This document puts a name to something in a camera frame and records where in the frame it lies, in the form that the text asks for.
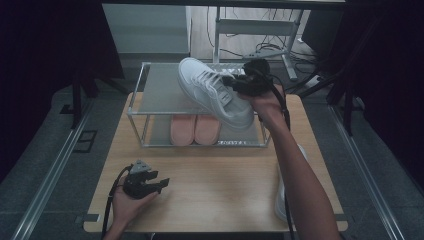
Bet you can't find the metal floor rail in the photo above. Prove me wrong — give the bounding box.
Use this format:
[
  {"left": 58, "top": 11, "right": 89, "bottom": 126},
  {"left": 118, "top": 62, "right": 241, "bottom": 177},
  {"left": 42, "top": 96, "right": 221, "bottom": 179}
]
[
  {"left": 11, "top": 99, "right": 96, "bottom": 240},
  {"left": 328, "top": 104, "right": 406, "bottom": 240}
]

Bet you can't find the black box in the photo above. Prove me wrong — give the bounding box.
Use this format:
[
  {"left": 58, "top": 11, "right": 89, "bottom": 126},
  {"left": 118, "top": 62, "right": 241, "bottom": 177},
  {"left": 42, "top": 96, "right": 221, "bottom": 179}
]
[{"left": 301, "top": 9, "right": 345, "bottom": 61}]

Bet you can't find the white sneaker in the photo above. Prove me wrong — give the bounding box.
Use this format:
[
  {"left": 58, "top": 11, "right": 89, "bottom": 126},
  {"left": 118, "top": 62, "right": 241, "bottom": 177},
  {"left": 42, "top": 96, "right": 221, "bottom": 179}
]
[{"left": 177, "top": 57, "right": 256, "bottom": 132}]

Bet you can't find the black stand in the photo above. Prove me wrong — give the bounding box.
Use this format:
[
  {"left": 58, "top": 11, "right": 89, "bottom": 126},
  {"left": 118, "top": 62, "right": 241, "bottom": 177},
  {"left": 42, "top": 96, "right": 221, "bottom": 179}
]
[
  {"left": 326, "top": 83, "right": 365, "bottom": 138},
  {"left": 59, "top": 71, "right": 101, "bottom": 130}
]

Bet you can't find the person's left hand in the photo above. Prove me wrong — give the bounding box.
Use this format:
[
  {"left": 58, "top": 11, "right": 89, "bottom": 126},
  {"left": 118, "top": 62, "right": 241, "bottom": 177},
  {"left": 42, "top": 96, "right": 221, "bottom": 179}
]
[{"left": 112, "top": 191, "right": 160, "bottom": 228}]

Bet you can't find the grey power strip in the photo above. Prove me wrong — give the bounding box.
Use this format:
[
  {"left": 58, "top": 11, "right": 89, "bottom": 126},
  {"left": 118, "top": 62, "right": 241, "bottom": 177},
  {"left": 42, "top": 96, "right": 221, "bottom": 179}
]
[{"left": 243, "top": 49, "right": 288, "bottom": 62}]

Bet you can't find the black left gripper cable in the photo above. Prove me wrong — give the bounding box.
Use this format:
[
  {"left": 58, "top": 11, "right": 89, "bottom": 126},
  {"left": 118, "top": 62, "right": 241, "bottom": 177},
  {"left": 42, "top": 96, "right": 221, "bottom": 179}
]
[{"left": 100, "top": 164, "right": 134, "bottom": 240}]

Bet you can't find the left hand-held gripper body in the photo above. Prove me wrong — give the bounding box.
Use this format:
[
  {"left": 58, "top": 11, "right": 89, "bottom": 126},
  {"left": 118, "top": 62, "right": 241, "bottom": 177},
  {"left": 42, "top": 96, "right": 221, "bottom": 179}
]
[{"left": 122, "top": 159, "right": 158, "bottom": 200}]

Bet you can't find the person's right hand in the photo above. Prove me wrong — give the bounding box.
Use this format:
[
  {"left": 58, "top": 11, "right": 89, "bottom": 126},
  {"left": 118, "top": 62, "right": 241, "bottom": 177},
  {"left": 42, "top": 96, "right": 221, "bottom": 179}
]
[{"left": 238, "top": 83, "right": 287, "bottom": 129}]

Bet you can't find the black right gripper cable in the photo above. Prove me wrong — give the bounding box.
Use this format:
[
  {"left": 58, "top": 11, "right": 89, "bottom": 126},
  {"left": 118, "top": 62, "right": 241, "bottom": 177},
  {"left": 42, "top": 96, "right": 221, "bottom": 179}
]
[{"left": 266, "top": 74, "right": 296, "bottom": 240}]

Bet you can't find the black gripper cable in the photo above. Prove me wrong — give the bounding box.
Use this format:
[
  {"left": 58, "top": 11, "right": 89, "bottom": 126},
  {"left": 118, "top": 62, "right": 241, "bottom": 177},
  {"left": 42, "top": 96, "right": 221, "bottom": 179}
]
[
  {"left": 100, "top": 164, "right": 134, "bottom": 240},
  {"left": 266, "top": 74, "right": 296, "bottom": 240}
]

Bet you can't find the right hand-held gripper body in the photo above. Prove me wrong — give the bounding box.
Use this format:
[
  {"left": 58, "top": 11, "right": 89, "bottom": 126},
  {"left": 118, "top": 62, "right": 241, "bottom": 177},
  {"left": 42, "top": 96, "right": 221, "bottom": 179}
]
[{"left": 234, "top": 58, "right": 275, "bottom": 98}]

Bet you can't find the grey cabinet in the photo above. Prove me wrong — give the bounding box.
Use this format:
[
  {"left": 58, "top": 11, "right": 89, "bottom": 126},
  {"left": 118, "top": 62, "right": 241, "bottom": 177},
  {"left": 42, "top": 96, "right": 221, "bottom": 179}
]
[{"left": 101, "top": 3, "right": 192, "bottom": 63}]

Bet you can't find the white metal desk frame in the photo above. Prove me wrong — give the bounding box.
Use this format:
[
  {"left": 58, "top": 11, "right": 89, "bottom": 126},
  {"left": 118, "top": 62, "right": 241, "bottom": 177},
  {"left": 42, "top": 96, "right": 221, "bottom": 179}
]
[{"left": 213, "top": 8, "right": 305, "bottom": 82}]

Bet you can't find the pink slipper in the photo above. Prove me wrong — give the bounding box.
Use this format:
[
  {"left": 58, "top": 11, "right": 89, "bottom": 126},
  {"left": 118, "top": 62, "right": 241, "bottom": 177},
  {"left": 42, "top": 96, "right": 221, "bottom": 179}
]
[
  {"left": 169, "top": 114, "right": 198, "bottom": 146},
  {"left": 194, "top": 114, "right": 223, "bottom": 146}
]

